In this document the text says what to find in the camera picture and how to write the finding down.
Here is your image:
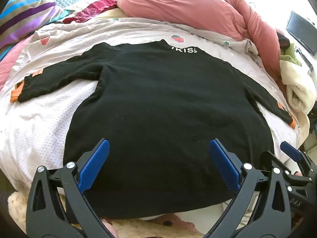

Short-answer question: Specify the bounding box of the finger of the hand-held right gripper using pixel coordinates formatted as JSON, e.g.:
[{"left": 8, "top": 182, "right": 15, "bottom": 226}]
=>
[
  {"left": 280, "top": 141, "right": 313, "bottom": 173},
  {"left": 262, "top": 151, "right": 294, "bottom": 179}
]

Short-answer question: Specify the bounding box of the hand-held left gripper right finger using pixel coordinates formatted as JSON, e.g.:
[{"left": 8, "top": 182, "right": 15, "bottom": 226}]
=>
[{"left": 209, "top": 139, "right": 295, "bottom": 238}]

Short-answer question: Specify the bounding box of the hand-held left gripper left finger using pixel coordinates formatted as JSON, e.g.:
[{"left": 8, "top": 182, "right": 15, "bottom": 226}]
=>
[{"left": 25, "top": 139, "right": 117, "bottom": 238}]

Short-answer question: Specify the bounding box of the black sweater with orange cuffs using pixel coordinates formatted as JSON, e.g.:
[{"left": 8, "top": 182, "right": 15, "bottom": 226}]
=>
[{"left": 10, "top": 39, "right": 296, "bottom": 220}]

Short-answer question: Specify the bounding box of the strawberry print duvet cover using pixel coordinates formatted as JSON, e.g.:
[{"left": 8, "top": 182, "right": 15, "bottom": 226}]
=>
[{"left": 0, "top": 17, "right": 305, "bottom": 196}]

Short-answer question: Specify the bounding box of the cream fleece blanket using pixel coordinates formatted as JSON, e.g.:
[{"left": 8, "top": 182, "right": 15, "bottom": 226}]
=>
[{"left": 279, "top": 59, "right": 317, "bottom": 116}]

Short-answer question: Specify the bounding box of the pink dotted cloth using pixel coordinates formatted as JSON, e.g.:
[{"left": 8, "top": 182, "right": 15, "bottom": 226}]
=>
[{"left": 142, "top": 214, "right": 196, "bottom": 236}]

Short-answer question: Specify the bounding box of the cream fluffy rug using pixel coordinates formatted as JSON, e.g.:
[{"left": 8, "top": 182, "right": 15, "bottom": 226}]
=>
[{"left": 7, "top": 191, "right": 206, "bottom": 238}]

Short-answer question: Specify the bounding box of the green cloth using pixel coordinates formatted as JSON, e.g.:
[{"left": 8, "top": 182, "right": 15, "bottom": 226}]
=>
[{"left": 280, "top": 42, "right": 303, "bottom": 67}]

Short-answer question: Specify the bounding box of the dark brown cloth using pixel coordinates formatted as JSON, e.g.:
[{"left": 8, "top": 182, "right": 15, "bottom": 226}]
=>
[{"left": 279, "top": 33, "right": 291, "bottom": 49}]

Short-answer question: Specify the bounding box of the black monitor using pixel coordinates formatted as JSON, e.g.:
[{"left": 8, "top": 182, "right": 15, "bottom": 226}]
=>
[{"left": 285, "top": 10, "right": 316, "bottom": 55}]

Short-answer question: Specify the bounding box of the pink quilted bed sheet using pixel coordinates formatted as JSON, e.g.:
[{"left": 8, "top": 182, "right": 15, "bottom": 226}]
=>
[{"left": 0, "top": 38, "right": 30, "bottom": 91}]

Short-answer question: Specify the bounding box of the dark red garment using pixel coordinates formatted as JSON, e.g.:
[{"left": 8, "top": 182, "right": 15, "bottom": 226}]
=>
[{"left": 62, "top": 0, "right": 118, "bottom": 25}]

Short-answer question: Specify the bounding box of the striped pillow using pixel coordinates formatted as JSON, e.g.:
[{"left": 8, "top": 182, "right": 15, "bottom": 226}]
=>
[{"left": 0, "top": 0, "right": 65, "bottom": 60}]

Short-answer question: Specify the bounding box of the pink comforter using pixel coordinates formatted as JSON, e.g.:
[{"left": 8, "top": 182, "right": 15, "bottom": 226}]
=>
[{"left": 116, "top": 0, "right": 289, "bottom": 97}]

